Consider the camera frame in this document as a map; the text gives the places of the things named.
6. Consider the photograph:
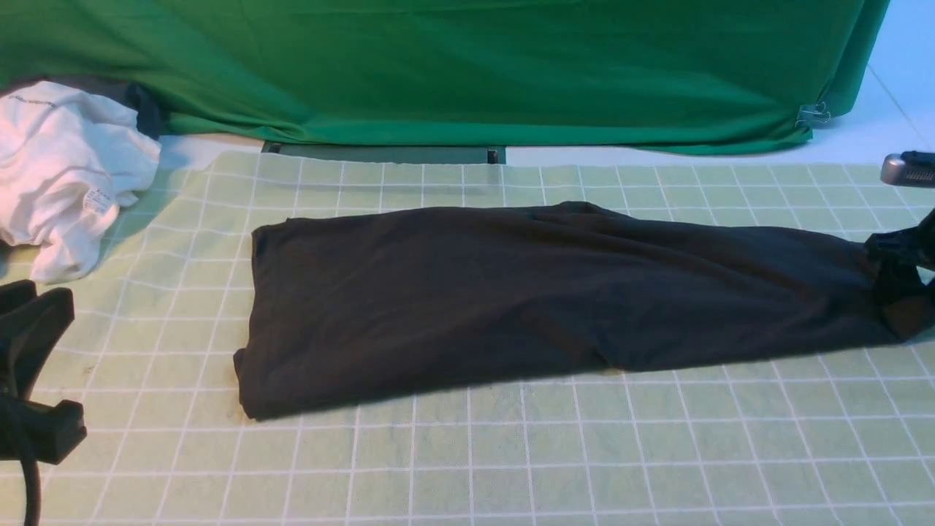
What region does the crumpled white shirt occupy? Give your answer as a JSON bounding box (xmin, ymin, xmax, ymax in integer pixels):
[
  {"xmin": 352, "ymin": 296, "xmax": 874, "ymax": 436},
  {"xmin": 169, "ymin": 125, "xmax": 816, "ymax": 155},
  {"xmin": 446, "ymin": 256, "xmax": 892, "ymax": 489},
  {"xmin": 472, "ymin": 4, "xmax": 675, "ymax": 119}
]
[{"xmin": 1, "ymin": 81, "xmax": 161, "ymax": 283}]

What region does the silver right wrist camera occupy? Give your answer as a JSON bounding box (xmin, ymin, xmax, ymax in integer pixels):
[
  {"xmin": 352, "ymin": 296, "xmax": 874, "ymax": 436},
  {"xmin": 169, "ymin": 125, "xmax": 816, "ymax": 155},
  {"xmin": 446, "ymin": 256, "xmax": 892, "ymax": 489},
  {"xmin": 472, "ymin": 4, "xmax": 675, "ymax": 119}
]
[{"xmin": 879, "ymin": 150, "xmax": 935, "ymax": 189}]

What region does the light green checkered tablecloth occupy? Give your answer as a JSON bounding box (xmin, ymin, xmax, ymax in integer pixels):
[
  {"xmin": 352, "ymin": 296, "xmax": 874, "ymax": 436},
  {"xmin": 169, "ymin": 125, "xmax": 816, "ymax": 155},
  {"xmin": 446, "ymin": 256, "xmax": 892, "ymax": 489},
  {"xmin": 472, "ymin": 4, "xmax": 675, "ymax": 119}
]
[{"xmin": 32, "ymin": 150, "xmax": 934, "ymax": 525}]

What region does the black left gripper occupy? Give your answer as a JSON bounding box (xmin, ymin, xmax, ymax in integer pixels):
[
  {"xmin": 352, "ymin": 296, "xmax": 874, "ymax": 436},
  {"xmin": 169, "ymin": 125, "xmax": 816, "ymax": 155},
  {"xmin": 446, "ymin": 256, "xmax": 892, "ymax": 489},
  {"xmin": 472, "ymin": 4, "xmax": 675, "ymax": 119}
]
[{"xmin": 1, "ymin": 280, "xmax": 88, "ymax": 465}]

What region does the dark garment behind white shirt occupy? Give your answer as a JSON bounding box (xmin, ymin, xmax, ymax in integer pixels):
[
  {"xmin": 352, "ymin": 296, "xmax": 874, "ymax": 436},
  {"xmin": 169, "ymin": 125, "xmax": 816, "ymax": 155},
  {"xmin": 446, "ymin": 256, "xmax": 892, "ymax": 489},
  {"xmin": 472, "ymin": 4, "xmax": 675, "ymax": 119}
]
[{"xmin": 2, "ymin": 75, "xmax": 166, "ymax": 140}]

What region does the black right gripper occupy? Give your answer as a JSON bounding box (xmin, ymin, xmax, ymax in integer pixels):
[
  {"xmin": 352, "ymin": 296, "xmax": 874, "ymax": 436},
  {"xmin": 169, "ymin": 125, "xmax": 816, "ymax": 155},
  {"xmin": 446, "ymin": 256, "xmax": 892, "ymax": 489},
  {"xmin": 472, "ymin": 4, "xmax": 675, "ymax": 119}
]
[{"xmin": 864, "ymin": 209, "xmax": 935, "ymax": 272}]

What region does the silver binder clip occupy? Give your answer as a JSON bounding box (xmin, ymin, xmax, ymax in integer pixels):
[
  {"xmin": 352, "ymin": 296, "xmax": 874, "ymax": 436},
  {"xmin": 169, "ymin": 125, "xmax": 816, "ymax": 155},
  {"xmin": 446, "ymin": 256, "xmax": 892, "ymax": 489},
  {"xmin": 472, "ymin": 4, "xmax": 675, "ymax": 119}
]
[{"xmin": 795, "ymin": 101, "xmax": 833, "ymax": 129}]

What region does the dark green metal bar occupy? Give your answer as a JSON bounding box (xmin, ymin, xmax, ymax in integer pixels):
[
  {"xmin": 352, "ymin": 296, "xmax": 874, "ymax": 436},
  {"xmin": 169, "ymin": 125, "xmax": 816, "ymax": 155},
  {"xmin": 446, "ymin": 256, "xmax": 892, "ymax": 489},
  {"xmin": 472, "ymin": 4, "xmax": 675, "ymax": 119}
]
[{"xmin": 261, "ymin": 141, "xmax": 505, "ymax": 164}]

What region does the green backdrop cloth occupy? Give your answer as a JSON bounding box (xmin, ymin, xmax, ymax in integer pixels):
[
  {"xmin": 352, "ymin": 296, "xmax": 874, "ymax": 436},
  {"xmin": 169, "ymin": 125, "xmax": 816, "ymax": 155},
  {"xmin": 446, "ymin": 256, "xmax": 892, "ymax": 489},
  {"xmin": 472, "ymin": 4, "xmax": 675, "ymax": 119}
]
[{"xmin": 2, "ymin": 1, "xmax": 889, "ymax": 156}]

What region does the dark gray long-sleeve top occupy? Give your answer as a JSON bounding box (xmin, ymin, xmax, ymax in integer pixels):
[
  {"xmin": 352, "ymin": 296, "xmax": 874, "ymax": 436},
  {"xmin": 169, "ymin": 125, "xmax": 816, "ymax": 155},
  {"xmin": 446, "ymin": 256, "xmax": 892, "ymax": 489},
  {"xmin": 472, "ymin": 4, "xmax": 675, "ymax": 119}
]
[{"xmin": 233, "ymin": 201, "xmax": 933, "ymax": 422}]

